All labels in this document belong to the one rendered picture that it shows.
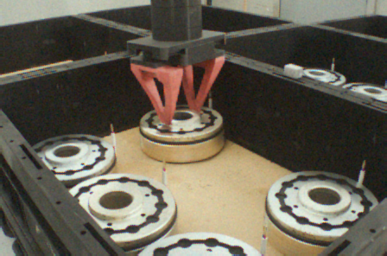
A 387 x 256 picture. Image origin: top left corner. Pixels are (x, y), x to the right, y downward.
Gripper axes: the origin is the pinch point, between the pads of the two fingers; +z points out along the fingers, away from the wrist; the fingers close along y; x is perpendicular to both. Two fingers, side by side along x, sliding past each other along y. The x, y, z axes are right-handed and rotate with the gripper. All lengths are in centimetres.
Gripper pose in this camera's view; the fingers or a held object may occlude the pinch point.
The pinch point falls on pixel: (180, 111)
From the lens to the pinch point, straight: 49.5
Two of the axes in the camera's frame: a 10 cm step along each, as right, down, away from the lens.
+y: -6.9, 2.8, -6.7
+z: 0.3, 9.3, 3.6
